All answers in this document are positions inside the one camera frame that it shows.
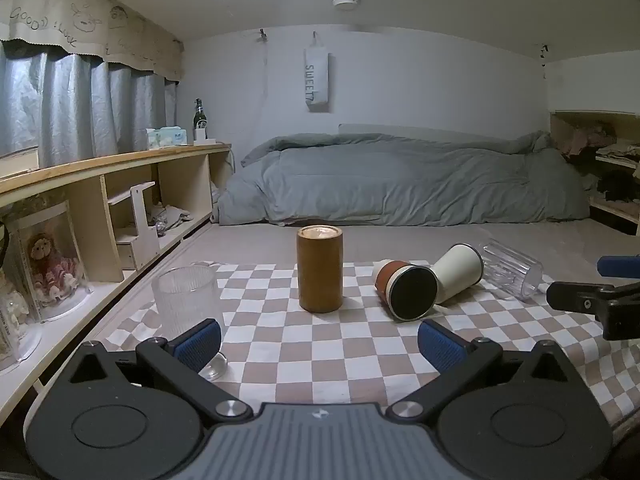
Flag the brown wooden cup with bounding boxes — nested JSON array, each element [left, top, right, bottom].
[[296, 225, 345, 314]]

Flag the pink clothes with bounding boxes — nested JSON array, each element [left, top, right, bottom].
[[557, 125, 619, 162]]

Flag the white hanging bag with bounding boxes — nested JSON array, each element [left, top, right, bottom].
[[303, 31, 332, 114]]

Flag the figurine in clear case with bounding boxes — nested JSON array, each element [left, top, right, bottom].
[[0, 219, 44, 373]]

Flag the wooden clothes shelf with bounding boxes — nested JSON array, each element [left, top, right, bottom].
[[549, 109, 640, 237]]

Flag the tissue box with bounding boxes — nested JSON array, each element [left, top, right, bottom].
[[145, 126, 188, 151]]

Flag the cream cup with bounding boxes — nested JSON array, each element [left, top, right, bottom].
[[430, 243, 485, 305]]

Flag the checkered mat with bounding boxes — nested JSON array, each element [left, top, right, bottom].
[[101, 259, 622, 413]]

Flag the wooden shelf unit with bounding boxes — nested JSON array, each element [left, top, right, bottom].
[[0, 142, 232, 413]]

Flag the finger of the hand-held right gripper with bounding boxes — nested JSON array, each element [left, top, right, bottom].
[[546, 281, 640, 342], [597, 255, 640, 279]]

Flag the brown white cup black base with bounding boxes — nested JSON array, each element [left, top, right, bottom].
[[371, 258, 439, 322]]

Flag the dark glass bottle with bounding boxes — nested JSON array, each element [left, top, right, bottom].
[[193, 98, 209, 142]]

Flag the beige folded clothes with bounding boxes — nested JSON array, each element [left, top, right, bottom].
[[597, 143, 640, 162]]

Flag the thick book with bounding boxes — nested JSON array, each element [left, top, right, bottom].
[[0, 147, 40, 179]]

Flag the doll in clear case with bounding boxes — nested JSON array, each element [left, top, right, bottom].
[[9, 200, 94, 322]]

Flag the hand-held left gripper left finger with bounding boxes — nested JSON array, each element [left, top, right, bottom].
[[64, 318, 253, 427]]

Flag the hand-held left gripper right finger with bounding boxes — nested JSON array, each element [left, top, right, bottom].
[[389, 319, 577, 423]]

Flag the grey crumpled cloth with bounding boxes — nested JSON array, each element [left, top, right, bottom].
[[149, 202, 194, 236]]

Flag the grey curtain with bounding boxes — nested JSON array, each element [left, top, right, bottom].
[[0, 39, 179, 170]]

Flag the dark clothes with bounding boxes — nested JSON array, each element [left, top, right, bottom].
[[594, 169, 640, 202]]

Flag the beige printed valance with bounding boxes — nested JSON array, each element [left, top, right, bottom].
[[0, 0, 184, 84]]

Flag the clear ribbed glass cup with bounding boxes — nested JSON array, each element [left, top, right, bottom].
[[478, 239, 544, 303], [151, 265, 229, 381]]

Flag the small wooden stand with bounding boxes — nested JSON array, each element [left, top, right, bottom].
[[107, 181, 161, 271]]

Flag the grey duvet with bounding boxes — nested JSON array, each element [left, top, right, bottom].
[[212, 130, 592, 226]]

